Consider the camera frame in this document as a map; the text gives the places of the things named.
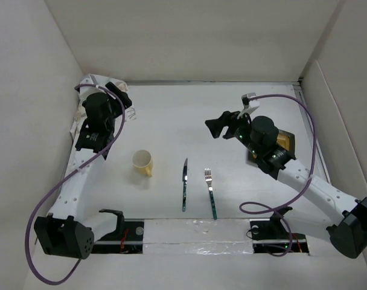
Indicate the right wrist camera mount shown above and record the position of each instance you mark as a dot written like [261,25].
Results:
[249,104]

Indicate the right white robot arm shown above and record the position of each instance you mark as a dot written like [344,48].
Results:
[347,225]

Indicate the square yellow black plate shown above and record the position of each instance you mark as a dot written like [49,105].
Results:
[285,139]

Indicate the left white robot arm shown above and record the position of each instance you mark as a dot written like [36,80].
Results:
[65,231]

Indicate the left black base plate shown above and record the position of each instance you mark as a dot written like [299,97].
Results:
[129,241]

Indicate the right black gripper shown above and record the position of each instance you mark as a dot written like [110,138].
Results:
[227,118]

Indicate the yellow mug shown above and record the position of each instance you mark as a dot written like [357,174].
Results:
[143,162]

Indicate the knife with teal handle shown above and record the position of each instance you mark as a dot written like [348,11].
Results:
[184,180]

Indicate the floral animal print cloth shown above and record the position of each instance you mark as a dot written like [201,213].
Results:
[80,114]

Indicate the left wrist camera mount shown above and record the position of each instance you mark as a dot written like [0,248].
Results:
[89,82]

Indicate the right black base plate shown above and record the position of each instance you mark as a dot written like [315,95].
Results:
[272,237]

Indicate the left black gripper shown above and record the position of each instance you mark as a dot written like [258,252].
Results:
[116,102]

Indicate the fork with teal handle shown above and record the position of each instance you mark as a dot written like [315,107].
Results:
[208,180]

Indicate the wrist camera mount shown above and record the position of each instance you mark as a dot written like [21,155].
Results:
[89,82]
[249,104]

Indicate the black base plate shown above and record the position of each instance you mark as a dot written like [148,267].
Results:
[129,241]
[272,237]

